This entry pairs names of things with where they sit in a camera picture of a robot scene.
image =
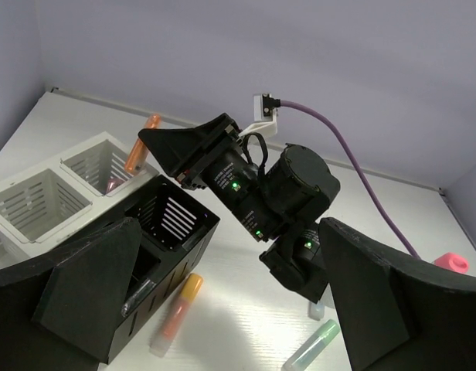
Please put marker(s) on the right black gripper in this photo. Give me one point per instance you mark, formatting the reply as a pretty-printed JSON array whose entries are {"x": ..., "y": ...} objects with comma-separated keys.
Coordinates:
[{"x": 211, "y": 156}]

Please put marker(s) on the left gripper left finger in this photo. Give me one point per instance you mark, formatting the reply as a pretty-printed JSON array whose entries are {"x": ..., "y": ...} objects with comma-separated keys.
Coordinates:
[{"x": 63, "y": 307}]

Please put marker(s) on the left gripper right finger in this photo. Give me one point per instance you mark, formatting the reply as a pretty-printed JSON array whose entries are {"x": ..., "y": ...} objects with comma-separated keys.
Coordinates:
[{"x": 397, "y": 312}]

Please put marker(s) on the pink highlighter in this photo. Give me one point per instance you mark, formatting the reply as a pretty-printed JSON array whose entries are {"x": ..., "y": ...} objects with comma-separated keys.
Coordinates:
[{"x": 112, "y": 184}]

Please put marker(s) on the blue highlighter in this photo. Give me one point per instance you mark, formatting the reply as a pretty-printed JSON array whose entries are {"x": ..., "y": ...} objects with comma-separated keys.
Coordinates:
[{"x": 316, "y": 311}]

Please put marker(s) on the yellow orange highlighter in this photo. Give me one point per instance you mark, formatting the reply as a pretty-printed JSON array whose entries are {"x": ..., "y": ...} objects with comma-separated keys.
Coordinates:
[{"x": 165, "y": 336}]

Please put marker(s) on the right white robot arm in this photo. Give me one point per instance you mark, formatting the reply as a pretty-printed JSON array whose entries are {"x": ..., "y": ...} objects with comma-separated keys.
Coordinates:
[{"x": 280, "y": 204}]

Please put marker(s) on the green highlighter centre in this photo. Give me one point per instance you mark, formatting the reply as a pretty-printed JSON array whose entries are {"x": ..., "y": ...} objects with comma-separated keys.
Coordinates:
[{"x": 306, "y": 354}]

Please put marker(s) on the black slotted organizer box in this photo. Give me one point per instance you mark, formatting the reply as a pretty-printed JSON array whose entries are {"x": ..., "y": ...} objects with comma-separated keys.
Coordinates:
[{"x": 175, "y": 232}]

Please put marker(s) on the white slotted organizer box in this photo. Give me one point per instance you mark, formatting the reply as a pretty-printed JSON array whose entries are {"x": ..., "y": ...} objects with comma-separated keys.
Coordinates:
[{"x": 49, "y": 202}]

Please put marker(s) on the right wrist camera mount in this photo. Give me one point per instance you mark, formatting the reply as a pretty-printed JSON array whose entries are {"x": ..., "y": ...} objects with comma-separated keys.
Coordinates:
[{"x": 264, "y": 116}]

